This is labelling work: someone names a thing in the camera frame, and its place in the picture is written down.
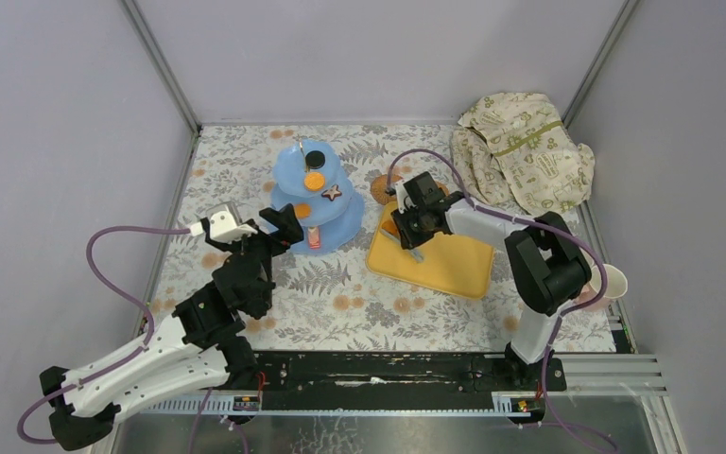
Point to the blue three-tier cake stand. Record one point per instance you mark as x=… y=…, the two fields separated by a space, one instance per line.
x=340 y=220

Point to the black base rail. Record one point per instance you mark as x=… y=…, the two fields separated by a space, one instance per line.
x=298 y=372

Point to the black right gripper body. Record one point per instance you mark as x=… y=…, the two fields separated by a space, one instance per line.
x=411 y=225

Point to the pink cake slice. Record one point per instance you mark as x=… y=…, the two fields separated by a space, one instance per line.
x=313 y=238

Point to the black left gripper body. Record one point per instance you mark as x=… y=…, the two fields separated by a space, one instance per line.
x=266 y=236

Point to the black round cookie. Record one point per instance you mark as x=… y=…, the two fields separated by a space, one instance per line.
x=314 y=159

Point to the star shaped cookie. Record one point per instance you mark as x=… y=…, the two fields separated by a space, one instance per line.
x=332 y=193

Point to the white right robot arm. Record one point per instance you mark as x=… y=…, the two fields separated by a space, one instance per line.
x=549 y=265

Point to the floral tablecloth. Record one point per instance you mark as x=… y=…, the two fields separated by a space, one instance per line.
x=333 y=301

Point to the woven rattan coaster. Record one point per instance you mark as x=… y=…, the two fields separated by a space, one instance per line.
x=378 y=190

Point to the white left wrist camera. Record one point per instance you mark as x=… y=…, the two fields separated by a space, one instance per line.
x=222 y=224

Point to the light blue tongs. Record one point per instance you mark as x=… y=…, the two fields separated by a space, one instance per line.
x=415 y=254

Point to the orange round cookie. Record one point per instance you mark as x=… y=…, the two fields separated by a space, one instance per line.
x=390 y=227

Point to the yellow serving tray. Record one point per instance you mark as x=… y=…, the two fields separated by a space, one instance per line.
x=456 y=265

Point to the printed cloth bag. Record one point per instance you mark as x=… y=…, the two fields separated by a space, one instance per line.
x=513 y=146

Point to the orange waffle cookie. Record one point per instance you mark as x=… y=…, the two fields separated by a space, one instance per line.
x=314 y=181

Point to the orange flower cookie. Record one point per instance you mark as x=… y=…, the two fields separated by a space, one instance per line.
x=302 y=210

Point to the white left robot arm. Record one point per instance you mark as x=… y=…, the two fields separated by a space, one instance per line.
x=87 y=402

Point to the pink paper cup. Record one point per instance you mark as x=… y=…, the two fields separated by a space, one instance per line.
x=617 y=287

